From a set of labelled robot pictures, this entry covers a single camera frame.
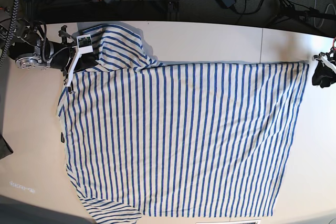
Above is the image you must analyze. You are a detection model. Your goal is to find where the dark object at left edge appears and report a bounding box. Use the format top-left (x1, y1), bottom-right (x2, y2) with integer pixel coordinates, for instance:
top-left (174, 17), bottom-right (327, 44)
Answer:
top-left (0, 135), bottom-right (14, 159)

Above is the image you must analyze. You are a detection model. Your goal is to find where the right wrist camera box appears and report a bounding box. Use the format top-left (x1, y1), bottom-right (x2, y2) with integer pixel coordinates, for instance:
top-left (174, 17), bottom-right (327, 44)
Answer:
top-left (76, 34), bottom-right (93, 55)

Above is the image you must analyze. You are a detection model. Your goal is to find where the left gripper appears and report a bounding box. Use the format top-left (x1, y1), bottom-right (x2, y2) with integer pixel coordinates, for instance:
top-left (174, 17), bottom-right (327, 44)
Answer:
top-left (312, 38), bottom-right (336, 88)

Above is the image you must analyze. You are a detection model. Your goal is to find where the black tripod stand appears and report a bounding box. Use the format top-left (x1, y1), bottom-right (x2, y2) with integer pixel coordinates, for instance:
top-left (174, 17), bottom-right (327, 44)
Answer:
top-left (267, 0), bottom-right (335, 32)

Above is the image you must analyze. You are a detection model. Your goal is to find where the blue white striped T-shirt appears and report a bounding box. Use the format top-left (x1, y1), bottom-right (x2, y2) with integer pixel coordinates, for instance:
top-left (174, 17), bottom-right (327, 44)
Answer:
top-left (58, 24), bottom-right (309, 223)

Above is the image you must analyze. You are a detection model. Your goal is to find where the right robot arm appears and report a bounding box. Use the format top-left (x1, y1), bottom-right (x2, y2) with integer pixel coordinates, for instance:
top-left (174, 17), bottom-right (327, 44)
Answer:
top-left (1, 0), bottom-right (98, 77)

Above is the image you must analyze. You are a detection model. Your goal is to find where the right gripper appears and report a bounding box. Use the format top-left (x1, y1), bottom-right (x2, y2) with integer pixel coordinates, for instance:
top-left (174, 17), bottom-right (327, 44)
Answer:
top-left (41, 25), bottom-right (99, 72)

